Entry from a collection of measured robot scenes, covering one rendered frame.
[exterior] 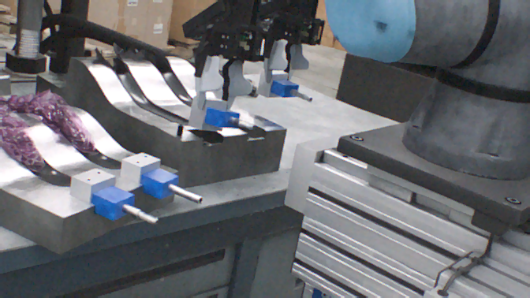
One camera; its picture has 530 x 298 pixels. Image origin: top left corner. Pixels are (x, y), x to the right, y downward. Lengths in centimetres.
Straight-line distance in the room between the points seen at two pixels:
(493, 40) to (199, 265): 75
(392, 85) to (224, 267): 405
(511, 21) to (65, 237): 60
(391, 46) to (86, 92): 80
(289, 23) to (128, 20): 383
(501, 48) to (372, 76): 460
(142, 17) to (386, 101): 197
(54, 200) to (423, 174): 49
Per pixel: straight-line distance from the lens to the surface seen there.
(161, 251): 118
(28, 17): 178
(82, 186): 95
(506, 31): 75
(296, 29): 139
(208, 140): 123
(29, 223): 95
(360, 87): 539
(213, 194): 117
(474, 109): 77
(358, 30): 69
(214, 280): 133
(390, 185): 83
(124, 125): 126
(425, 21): 68
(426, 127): 79
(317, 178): 88
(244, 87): 117
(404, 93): 523
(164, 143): 117
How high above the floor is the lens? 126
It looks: 18 degrees down
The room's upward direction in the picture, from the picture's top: 11 degrees clockwise
